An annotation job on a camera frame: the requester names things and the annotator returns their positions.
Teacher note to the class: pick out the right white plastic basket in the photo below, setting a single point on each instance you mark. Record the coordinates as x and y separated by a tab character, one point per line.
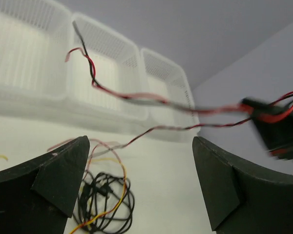
168	79

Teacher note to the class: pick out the white plastic basket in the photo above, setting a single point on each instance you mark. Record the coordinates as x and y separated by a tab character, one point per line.
168	79
34	40
118	68

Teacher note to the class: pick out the middle white plastic basket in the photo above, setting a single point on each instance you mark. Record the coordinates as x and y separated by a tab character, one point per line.
118	68

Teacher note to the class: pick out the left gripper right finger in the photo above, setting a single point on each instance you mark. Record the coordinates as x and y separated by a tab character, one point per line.
242	197

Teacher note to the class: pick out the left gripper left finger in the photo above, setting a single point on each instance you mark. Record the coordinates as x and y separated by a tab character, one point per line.
39	195

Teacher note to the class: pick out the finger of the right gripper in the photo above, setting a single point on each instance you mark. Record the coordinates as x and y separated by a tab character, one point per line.
277	137

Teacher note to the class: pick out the left white plastic basket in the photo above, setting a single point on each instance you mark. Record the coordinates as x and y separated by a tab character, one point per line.
34	40

